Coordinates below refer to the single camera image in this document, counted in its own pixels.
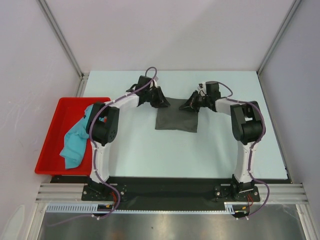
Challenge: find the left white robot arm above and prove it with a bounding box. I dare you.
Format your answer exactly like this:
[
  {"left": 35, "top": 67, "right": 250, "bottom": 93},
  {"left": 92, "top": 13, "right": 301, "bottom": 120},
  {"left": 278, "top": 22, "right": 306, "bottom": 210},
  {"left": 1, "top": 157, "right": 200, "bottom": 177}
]
[{"left": 86, "top": 75, "right": 170, "bottom": 200}]

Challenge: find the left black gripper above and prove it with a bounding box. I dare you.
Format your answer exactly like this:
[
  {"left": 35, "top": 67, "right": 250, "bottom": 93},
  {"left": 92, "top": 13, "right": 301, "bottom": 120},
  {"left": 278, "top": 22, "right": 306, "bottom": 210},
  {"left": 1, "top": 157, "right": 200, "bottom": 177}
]
[{"left": 144, "top": 86, "right": 170, "bottom": 109}]

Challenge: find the aluminium frame rail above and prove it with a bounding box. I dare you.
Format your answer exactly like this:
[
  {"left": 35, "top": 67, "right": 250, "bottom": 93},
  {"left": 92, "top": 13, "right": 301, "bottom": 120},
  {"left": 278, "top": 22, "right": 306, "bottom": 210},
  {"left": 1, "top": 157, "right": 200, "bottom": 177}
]
[{"left": 35, "top": 183, "right": 309, "bottom": 205}]

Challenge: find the red plastic bin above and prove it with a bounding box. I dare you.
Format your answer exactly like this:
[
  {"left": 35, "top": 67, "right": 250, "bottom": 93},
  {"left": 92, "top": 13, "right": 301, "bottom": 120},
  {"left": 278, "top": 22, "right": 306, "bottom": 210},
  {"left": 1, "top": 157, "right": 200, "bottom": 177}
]
[{"left": 34, "top": 97, "right": 110, "bottom": 176}]

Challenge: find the teal t-shirt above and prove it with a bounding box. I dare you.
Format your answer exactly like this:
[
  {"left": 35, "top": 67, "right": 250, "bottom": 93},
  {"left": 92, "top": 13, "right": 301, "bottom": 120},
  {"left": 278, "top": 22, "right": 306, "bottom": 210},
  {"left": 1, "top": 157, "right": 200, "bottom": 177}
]
[{"left": 59, "top": 104, "right": 93, "bottom": 170}]

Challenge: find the left aluminium corner post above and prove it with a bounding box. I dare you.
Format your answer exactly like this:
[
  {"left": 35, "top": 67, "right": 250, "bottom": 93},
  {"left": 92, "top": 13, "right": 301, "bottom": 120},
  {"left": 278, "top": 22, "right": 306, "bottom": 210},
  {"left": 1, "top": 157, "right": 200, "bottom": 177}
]
[{"left": 36, "top": 0, "right": 89, "bottom": 78}]

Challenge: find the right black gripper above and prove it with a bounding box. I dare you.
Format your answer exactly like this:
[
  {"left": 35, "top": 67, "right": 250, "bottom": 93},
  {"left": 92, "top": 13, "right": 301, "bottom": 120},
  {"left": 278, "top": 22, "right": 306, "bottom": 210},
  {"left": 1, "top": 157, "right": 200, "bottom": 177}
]
[{"left": 179, "top": 90, "right": 211, "bottom": 113}]

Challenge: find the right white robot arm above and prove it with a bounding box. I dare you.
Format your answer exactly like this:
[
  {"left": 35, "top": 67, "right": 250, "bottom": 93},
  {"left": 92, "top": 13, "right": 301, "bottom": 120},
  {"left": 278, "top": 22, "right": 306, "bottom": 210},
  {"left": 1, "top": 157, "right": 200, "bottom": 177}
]
[{"left": 179, "top": 81, "right": 266, "bottom": 201}]

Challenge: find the aluminium corner post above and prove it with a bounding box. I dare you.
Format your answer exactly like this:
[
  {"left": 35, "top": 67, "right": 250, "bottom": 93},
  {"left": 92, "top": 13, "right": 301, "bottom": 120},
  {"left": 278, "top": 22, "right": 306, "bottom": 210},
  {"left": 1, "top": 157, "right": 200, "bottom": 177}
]
[
  {"left": 36, "top": 0, "right": 89, "bottom": 78},
  {"left": 256, "top": 0, "right": 303, "bottom": 77}
]

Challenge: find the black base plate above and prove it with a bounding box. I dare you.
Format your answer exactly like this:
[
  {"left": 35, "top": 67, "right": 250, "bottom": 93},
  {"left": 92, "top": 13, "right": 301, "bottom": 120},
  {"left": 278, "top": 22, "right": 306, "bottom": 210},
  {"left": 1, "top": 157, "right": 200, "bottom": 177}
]
[{"left": 50, "top": 175, "right": 290, "bottom": 212}]

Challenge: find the dark grey t-shirt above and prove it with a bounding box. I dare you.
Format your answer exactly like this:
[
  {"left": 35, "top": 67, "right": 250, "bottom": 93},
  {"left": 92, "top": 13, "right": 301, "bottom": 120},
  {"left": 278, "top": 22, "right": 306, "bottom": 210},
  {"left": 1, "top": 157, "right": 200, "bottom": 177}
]
[{"left": 155, "top": 97, "right": 198, "bottom": 133}]

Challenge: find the right aluminium corner post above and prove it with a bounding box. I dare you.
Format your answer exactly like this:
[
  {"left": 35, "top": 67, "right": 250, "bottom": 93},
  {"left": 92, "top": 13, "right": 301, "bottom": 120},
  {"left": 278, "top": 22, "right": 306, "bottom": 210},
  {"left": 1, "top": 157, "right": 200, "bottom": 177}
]
[{"left": 256, "top": 0, "right": 303, "bottom": 77}]

